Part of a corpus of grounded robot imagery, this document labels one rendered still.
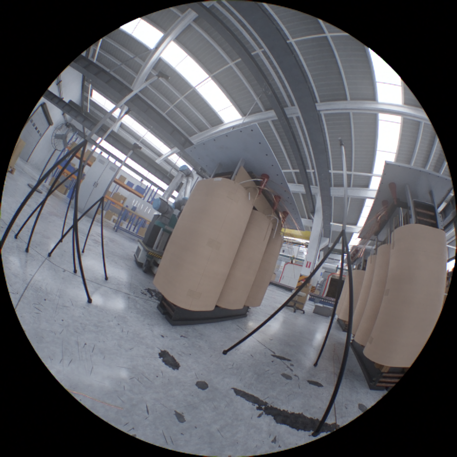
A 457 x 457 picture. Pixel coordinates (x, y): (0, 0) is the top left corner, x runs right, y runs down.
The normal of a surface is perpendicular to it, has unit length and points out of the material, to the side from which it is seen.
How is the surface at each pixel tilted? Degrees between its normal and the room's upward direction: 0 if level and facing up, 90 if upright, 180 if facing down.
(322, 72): 174
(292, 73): 180
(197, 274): 90
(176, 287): 90
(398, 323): 90
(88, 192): 90
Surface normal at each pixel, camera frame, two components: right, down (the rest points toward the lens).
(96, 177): 0.75, 0.15
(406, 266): -0.89, -0.40
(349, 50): -0.29, 0.92
